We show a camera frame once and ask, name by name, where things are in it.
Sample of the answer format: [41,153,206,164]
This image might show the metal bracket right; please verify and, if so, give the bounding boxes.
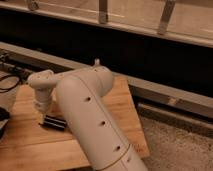
[157,0,176,35]

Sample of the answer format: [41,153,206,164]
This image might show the dark object at left edge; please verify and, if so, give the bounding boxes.
[0,107,10,139]

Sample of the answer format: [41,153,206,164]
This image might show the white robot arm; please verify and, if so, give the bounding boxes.
[27,63,148,171]

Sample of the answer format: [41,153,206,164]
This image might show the black cable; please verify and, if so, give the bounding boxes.
[0,74,23,94]

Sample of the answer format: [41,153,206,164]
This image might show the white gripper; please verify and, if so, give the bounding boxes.
[34,88,53,124]

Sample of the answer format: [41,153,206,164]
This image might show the metal bracket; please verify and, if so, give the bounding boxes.
[157,0,176,35]
[98,0,108,24]

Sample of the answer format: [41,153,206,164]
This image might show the black striped eraser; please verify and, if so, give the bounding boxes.
[40,115,66,131]

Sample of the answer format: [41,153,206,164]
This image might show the metal bracket middle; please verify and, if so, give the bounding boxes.
[98,0,108,24]

